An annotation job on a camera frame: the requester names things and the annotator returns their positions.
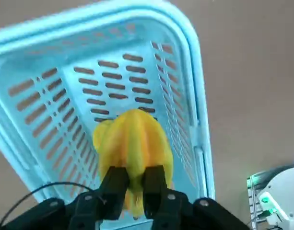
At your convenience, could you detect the light blue plastic basket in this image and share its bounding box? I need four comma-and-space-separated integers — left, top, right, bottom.
0, 0, 216, 230

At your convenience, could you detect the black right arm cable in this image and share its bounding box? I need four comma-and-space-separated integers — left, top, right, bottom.
0, 182, 107, 228

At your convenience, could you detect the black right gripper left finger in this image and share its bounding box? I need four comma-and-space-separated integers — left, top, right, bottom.
2, 166, 130, 230

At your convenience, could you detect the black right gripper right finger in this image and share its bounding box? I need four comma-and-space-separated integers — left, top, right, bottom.
142, 165, 250, 230

